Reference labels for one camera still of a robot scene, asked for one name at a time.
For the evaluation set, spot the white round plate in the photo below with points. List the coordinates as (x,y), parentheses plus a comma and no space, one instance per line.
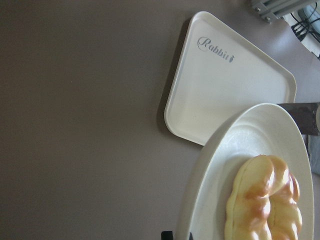
(264,129)

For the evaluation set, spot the aluminium frame post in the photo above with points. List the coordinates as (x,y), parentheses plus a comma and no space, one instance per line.
(271,10)

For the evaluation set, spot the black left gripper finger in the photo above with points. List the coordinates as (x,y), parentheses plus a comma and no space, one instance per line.
(167,235)

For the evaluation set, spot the cream rectangular tray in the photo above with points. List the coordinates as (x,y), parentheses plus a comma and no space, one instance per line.
(219,74)

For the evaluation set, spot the braided donut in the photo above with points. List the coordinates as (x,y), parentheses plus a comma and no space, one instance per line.
(263,204)

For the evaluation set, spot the dark sauce bottle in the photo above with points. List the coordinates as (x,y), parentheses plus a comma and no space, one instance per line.
(306,116)

